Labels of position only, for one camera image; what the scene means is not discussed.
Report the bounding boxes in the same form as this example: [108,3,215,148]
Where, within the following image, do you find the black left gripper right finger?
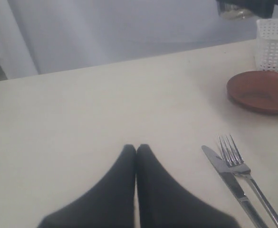
[136,144,227,228]

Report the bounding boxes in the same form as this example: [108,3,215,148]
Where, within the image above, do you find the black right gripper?
[217,0,278,18]

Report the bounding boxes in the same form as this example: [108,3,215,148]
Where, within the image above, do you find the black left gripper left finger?
[39,144,136,228]

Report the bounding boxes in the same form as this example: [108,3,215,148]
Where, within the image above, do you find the white perforated plastic basket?
[254,19,278,72]

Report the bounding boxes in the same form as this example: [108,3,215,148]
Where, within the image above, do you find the silver metal fork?
[219,135,278,228]

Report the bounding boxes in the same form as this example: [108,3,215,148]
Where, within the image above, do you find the brown round plate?
[226,71,278,115]

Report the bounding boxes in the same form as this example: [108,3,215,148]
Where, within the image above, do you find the silver table knife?
[201,145,268,228]

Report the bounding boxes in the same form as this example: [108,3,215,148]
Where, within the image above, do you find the white curtain backdrop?
[0,0,257,79]

